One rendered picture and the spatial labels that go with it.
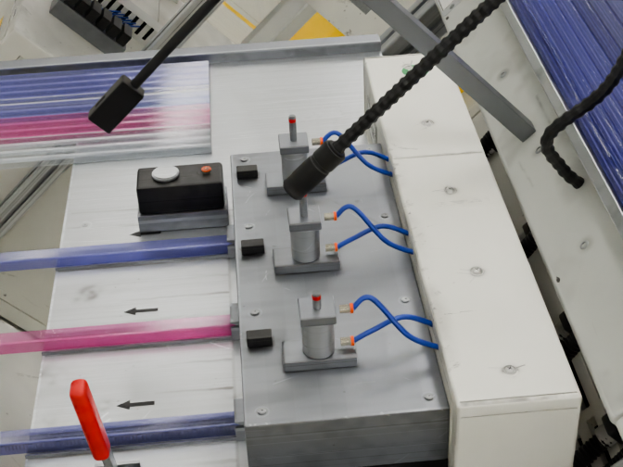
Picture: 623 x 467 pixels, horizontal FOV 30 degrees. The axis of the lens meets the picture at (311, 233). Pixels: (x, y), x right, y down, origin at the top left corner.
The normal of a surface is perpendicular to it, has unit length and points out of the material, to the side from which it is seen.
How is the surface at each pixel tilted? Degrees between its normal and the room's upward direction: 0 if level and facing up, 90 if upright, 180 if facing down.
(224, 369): 46
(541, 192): 90
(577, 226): 90
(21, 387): 0
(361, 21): 90
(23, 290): 90
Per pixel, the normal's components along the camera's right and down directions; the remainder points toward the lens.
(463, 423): 0.08, 0.57
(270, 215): -0.04, -0.82
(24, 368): 0.69, -0.62
